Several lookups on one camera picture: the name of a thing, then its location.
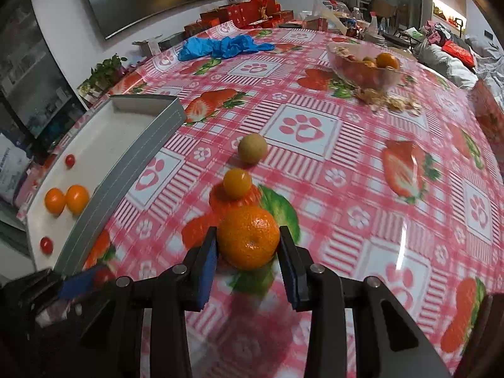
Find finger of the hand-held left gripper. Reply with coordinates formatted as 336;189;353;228
58;266;108;299

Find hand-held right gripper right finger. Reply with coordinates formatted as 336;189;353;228
279;226;451;378

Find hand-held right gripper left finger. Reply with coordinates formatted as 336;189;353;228
79;226;219;378

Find orange tangerine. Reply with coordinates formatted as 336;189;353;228
44;188;67;215
216;205;281;271

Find smooth orange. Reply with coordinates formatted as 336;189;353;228
65;185;90;215

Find grey ribbed tray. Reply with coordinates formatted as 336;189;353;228
26;94;187;280

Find small orange kumquat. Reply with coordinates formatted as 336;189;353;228
223;169;253;200

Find tan round fruit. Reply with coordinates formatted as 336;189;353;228
238;134;268;165

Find white printed bag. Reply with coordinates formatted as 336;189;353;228
0;133;33;207

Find pile of dry fruit peels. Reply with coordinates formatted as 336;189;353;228
355;87;423;116

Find glass door cabinet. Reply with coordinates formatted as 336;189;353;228
0;0;86;154

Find green potted plant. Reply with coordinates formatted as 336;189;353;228
78;54;129;97

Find clear glass bowl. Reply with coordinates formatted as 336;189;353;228
327;41;405;89

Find blue nitrile gloves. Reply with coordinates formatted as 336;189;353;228
178;35;276;62

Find open cardboard box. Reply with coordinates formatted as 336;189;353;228
132;36;164;56

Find stack of red gift boxes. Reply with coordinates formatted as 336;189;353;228
184;0;295;37

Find clear spray bottle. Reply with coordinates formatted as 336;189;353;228
366;11;381;40

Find grey striped blanket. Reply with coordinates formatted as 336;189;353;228
417;35;504;91

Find clear plastic bag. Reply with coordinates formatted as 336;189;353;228
311;0;349;32

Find red cushion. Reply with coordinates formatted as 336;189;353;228
442;43;476;67

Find brown dining chair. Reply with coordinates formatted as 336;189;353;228
370;0;398;22

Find pile of clothes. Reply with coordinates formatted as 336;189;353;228
423;20;453;46

